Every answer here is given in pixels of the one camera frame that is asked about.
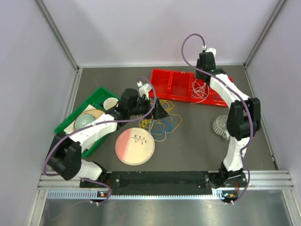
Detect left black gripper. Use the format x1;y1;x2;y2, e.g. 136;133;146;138
128;97;169;120

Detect yellow cable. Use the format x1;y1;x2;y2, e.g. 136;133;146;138
138;98;183;137

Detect white cable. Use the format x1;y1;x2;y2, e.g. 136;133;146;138
190;78;211;105

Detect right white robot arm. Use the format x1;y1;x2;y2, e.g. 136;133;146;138
195;48;261;188

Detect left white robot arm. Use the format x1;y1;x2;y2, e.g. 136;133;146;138
45;89;168;187

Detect red divided plastic bin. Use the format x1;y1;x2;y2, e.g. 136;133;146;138
150;69;227;107

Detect pink cream round plate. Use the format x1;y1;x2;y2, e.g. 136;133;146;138
115;128;155;166

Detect small cream cup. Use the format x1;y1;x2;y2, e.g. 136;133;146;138
103;97;119;110

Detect green plastic tray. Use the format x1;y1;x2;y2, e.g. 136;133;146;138
54;86;120;158

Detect round wooden board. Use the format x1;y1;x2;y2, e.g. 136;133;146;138
81;109;104;121

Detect grey ribbed ceramic mug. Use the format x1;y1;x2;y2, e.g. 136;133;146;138
212;115;230;140

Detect pale green bowl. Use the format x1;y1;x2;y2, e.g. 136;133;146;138
73;113;95;131

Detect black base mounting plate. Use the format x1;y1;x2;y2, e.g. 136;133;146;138
79;170;247;195

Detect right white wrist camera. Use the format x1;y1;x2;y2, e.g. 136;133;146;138
203;46;216;58

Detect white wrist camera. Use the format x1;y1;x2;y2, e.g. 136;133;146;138
203;46;216;58
137;81;152;100

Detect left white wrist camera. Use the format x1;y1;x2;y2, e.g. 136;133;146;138
137;81;152;100

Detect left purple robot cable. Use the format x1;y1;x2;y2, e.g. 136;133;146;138
43;76;157;205

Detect grey slotted cable duct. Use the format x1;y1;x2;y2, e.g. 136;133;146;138
47;190;224;200

